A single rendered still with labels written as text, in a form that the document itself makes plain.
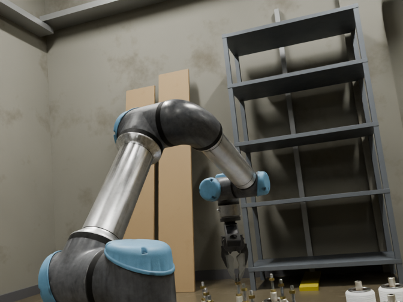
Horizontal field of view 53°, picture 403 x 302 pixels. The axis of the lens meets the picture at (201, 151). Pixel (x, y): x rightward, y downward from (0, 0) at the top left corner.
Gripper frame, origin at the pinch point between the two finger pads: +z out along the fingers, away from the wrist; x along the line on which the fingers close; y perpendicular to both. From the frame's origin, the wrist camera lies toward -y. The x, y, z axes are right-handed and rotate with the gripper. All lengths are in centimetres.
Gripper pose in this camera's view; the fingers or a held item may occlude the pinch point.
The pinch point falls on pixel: (237, 277)
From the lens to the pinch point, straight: 143.4
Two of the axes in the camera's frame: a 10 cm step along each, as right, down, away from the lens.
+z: 1.0, 9.8, -1.5
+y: -0.4, 1.6, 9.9
